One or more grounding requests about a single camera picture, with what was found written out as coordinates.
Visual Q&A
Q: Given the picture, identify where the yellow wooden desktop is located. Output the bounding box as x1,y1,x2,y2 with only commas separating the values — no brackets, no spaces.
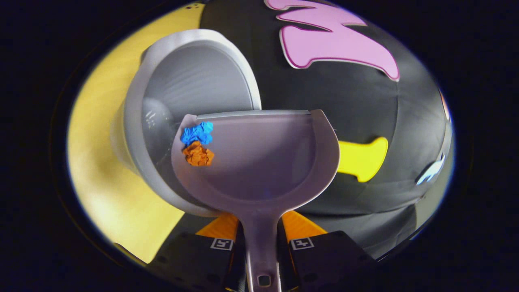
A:
67,3,205,266

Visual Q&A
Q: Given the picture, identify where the orange paper scrap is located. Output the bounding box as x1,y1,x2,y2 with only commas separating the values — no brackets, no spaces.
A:
182,141,215,167

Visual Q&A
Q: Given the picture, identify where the pink grey dustpan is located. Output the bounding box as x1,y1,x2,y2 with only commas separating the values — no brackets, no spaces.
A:
171,109,340,292

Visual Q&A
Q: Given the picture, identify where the blue paper scrap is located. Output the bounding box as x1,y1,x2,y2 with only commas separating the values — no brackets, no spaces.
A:
180,121,214,146

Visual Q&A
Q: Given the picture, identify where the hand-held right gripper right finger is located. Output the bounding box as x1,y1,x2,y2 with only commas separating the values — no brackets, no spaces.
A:
278,210,378,292

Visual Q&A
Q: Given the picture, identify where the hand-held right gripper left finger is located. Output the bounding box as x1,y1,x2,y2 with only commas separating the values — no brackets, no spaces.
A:
146,213,247,292

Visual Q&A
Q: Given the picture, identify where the white ribbed garbage bin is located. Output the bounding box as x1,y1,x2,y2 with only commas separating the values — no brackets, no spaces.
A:
110,28,262,217

